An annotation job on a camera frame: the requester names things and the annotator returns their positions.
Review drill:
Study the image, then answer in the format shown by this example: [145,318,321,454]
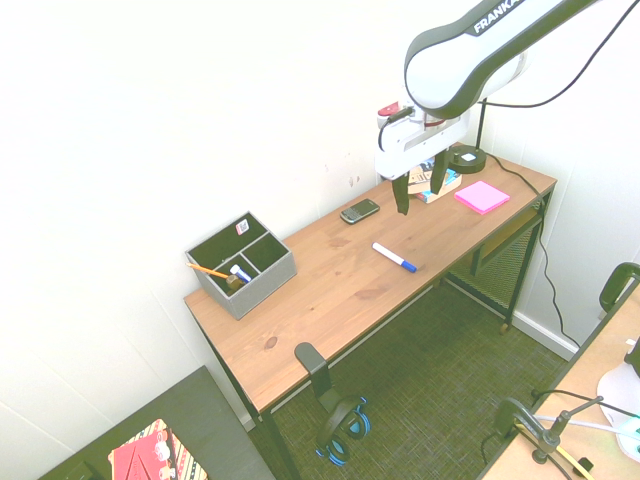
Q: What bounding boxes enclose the grey desk organizer holder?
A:
[185,210,299,322]

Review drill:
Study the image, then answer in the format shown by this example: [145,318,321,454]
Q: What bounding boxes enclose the black headphone hook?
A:
[293,341,342,407]

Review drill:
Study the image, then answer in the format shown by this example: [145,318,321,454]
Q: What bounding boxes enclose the light wooden robot table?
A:
[476,284,640,480]

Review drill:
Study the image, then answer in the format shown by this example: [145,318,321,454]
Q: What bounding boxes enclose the light blue paperback book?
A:
[415,167,463,205]

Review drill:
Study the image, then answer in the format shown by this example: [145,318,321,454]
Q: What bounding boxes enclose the black table clamp handle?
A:
[598,261,640,309]

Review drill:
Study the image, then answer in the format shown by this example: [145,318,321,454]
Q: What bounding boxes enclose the black clamp camera mount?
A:
[491,394,607,469]

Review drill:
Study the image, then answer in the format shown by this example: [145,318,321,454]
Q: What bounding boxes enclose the pink sticky note pad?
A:
[453,179,512,217]

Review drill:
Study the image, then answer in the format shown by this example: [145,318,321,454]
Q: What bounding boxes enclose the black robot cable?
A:
[377,0,640,153]

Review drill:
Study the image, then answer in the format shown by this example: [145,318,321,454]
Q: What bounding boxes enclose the black lamp power cable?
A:
[484,151,584,349]

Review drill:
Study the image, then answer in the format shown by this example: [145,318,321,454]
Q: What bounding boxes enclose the teal white device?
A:
[614,416,640,454]

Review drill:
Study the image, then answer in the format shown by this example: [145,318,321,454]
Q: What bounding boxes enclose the wooden desk with black frame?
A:
[182,141,559,480]

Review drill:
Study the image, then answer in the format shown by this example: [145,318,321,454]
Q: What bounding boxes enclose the orange pencil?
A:
[186,261,229,281]

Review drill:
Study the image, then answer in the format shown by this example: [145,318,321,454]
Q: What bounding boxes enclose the red patterned box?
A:
[106,418,209,480]

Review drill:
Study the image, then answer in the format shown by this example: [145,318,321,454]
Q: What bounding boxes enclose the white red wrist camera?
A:
[376,101,417,127]

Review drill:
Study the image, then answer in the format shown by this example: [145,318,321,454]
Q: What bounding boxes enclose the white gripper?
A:
[374,112,472,218]

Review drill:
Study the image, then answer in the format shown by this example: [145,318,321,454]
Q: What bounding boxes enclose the black desk lamp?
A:
[446,96,489,176]

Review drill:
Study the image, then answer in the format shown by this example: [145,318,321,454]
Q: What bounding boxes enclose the black blue headphones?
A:
[314,395,373,467]

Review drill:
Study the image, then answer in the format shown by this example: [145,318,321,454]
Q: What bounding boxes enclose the black mobile phone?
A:
[339,197,381,226]

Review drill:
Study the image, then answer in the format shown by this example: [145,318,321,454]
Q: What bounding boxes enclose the white marker with blue cap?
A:
[371,241,418,274]

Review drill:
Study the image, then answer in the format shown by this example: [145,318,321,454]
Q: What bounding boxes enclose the yellow black strap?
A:
[553,443,597,480]

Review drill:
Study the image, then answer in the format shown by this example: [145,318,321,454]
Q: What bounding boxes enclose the black side table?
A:
[36,364,277,480]

